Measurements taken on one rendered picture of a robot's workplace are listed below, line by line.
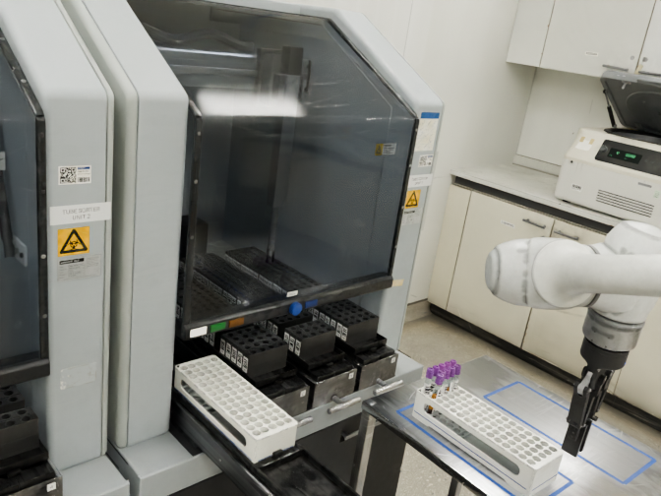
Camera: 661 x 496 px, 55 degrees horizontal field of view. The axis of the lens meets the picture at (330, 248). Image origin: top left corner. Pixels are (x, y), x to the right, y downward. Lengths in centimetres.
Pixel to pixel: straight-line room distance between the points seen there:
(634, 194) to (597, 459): 190
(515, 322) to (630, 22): 159
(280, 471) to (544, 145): 319
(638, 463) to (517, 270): 65
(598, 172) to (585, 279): 235
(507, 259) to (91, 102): 69
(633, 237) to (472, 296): 267
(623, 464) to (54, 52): 132
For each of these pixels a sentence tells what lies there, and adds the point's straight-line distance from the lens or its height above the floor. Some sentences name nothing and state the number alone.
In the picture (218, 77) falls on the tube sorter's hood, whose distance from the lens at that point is 130.
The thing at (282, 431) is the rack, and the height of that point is 86.
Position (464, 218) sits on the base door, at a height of 65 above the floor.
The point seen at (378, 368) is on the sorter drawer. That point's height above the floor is 78.
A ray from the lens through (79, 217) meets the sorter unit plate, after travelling 113.
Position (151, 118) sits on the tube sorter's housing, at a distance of 114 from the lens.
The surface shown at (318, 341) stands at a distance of 156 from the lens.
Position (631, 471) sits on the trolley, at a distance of 150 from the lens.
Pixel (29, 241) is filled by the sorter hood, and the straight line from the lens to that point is 110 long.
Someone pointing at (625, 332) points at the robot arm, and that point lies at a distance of 115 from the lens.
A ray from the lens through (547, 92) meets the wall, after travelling 412.
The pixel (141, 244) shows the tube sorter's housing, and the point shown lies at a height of 117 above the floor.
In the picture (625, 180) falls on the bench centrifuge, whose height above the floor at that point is 109.
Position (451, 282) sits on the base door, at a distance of 380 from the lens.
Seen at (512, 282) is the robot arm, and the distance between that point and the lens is 102.
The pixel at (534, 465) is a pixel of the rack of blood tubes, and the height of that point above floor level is 88.
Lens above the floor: 159
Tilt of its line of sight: 19 degrees down
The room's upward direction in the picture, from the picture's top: 8 degrees clockwise
